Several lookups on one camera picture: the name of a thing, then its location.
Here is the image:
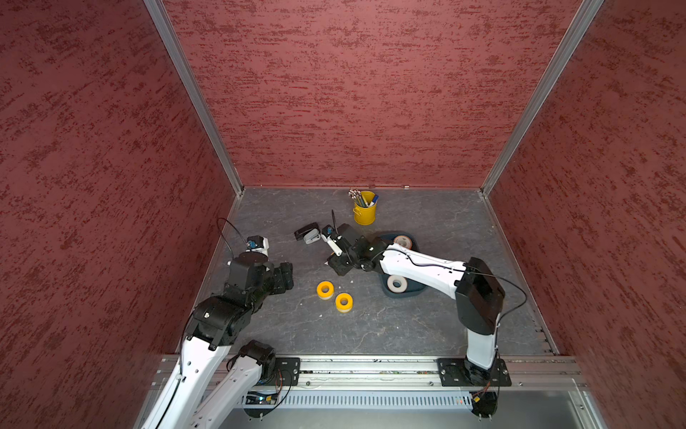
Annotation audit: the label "corner aluminium post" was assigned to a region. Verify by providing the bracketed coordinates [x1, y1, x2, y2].
[481, 0, 604, 198]
[144, 0, 245, 198]

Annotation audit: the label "right corner aluminium post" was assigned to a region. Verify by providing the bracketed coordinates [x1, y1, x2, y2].
[481, 0, 604, 198]

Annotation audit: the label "black grey stapler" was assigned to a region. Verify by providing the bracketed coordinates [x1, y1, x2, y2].
[294, 223, 321, 245]

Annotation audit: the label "left corner aluminium post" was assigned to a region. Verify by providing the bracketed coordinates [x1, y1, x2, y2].
[144, 0, 245, 198]

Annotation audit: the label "yellow tape roll bottom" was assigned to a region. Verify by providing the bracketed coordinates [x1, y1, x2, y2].
[335, 293, 354, 314]

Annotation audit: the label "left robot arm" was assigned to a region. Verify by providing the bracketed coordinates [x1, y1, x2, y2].
[144, 251, 294, 428]

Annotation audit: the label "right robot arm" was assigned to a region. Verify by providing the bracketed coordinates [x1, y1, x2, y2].
[321, 223, 509, 377]

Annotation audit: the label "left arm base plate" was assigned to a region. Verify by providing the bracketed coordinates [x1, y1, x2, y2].
[265, 357, 301, 387]

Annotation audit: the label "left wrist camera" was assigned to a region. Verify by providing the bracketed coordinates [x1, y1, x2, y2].
[246, 235, 270, 256]

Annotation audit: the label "teal storage box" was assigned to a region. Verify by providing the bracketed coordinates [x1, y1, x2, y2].
[375, 231, 427, 300]

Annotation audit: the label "orange tape roll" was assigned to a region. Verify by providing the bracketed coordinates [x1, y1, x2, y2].
[386, 275, 408, 294]
[393, 235, 413, 250]

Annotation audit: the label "yellow tape roll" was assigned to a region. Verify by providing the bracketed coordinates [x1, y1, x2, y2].
[335, 293, 354, 314]
[316, 281, 335, 300]

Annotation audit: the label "yellow pen cup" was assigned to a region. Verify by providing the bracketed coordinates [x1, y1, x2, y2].
[353, 203, 377, 226]

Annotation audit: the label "pens in cup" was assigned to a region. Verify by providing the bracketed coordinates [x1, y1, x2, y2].
[348, 189, 379, 208]

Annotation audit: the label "aluminium front rail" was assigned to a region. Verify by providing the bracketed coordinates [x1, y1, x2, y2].
[152, 353, 588, 391]

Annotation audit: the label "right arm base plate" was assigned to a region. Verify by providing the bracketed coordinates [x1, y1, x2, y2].
[437, 357, 512, 388]

